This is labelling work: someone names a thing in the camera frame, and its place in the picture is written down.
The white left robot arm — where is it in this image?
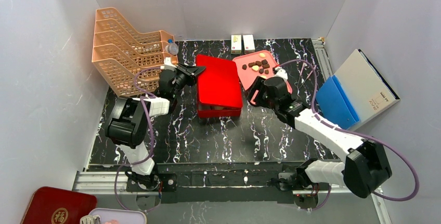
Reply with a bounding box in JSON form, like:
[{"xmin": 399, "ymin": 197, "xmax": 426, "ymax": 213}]
[{"xmin": 105, "ymin": 63, "xmax": 206, "ymax": 191}]

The aluminium rail frame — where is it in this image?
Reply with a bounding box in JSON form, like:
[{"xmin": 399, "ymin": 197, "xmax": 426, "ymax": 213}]
[{"xmin": 72, "ymin": 37, "xmax": 394, "ymax": 224}]

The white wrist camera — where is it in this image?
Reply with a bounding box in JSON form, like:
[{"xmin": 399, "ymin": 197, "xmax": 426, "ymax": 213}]
[
  {"xmin": 160, "ymin": 59, "xmax": 176, "ymax": 71},
  {"xmin": 273, "ymin": 65, "xmax": 288, "ymax": 81}
]

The blue folder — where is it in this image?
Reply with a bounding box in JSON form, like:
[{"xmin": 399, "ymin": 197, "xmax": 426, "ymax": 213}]
[{"xmin": 316, "ymin": 75, "xmax": 360, "ymax": 129}]

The red chocolate box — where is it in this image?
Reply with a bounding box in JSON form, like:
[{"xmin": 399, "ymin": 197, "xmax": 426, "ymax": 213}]
[{"xmin": 197, "ymin": 104, "xmax": 241, "ymax": 118}]

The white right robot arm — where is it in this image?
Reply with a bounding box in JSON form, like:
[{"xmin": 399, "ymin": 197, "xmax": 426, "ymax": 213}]
[{"xmin": 247, "ymin": 76, "xmax": 392, "ymax": 198}]

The dark red round tin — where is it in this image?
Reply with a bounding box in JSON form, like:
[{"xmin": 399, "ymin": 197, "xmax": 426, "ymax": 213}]
[{"xmin": 21, "ymin": 186, "xmax": 97, "ymax": 224}]

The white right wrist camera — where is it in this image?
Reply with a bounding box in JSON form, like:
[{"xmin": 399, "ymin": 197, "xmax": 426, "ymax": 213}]
[{"xmin": 273, "ymin": 65, "xmax": 288, "ymax": 81}]

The red tin lid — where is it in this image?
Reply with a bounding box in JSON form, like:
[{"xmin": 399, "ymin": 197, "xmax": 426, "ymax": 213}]
[{"xmin": 196, "ymin": 54, "xmax": 243, "ymax": 109}]

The orange plastic file rack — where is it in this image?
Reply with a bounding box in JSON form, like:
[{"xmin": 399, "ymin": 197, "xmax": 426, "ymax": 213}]
[{"xmin": 92, "ymin": 7, "xmax": 178, "ymax": 97}]

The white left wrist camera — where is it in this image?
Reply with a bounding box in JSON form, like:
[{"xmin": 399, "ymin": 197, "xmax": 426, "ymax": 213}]
[{"xmin": 160, "ymin": 59, "xmax": 176, "ymax": 71}]

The plastic water bottle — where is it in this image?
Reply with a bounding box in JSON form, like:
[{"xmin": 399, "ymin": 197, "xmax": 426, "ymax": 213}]
[{"xmin": 165, "ymin": 39, "xmax": 179, "ymax": 56}]

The pink plastic tray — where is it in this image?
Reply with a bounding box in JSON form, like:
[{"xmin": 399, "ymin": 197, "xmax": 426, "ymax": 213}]
[{"xmin": 233, "ymin": 50, "xmax": 278, "ymax": 90}]

